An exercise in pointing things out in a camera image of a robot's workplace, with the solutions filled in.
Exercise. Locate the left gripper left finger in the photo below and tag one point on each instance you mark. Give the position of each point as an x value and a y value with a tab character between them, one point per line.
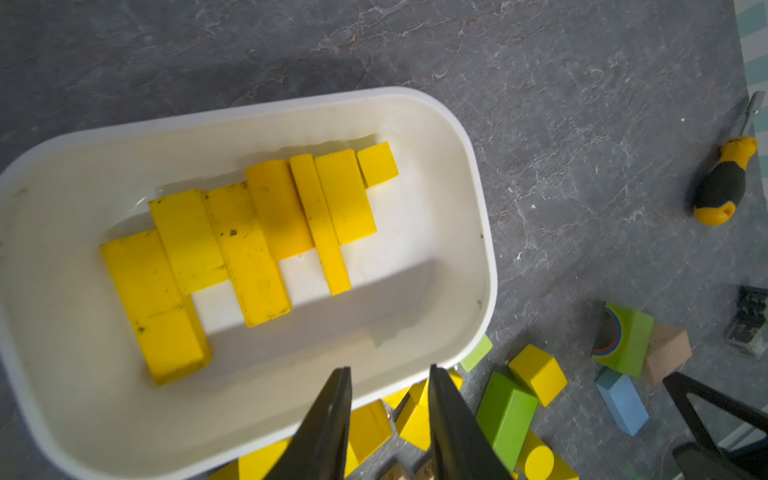
318	450

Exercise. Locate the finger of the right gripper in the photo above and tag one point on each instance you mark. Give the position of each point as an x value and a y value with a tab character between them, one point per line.
728	436

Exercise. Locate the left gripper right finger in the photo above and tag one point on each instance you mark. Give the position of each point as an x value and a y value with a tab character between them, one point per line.
459	447

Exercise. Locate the thin yellow stick block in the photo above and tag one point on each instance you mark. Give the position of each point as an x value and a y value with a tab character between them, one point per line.
320	223

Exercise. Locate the yellow plank block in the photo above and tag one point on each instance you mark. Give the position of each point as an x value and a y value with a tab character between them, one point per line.
189	241

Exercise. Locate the small yellow cube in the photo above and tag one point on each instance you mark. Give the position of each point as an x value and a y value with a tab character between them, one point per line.
377	164

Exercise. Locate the right natural wooden plank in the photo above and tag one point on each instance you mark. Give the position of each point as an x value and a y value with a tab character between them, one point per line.
426	470

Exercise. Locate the natural wooden plank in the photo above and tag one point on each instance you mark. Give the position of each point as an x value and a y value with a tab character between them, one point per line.
395	471
426	470

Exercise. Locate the left natural wooden plank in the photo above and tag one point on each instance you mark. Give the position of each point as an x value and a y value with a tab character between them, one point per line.
395	471

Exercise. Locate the yellow round disc block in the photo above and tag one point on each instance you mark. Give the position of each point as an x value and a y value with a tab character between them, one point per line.
537	461

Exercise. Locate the small green cube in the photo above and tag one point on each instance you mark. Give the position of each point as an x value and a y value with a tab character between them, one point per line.
479	352

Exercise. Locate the tan wooden cube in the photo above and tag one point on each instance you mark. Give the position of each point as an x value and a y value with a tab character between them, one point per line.
668	350

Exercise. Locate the small grey metal clip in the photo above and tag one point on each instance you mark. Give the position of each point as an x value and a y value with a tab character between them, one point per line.
747	333

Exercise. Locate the light blue block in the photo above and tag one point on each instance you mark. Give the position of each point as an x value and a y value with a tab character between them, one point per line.
622	400

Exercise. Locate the white plastic tub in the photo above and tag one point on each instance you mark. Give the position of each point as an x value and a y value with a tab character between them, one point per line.
423	287

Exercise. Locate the green rectangular block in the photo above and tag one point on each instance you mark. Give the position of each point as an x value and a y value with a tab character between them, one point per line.
623	339

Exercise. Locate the yellow black screwdriver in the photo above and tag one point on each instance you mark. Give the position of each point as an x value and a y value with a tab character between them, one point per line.
721	191

